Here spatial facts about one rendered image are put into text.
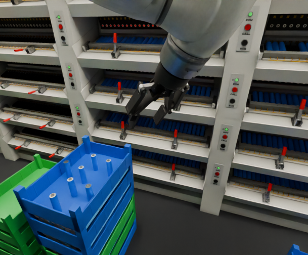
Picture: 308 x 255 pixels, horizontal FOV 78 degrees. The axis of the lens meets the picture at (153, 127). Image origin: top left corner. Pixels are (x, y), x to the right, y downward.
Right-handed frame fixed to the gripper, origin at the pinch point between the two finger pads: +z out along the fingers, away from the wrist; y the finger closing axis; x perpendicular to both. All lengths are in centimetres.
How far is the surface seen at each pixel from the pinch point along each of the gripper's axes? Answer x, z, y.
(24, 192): -7.3, 17.8, -33.3
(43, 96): 48, 47, -25
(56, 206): -13.7, 16.5, -26.2
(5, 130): 58, 93, -50
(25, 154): 44, 106, -42
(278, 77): -0.9, -17.1, 42.2
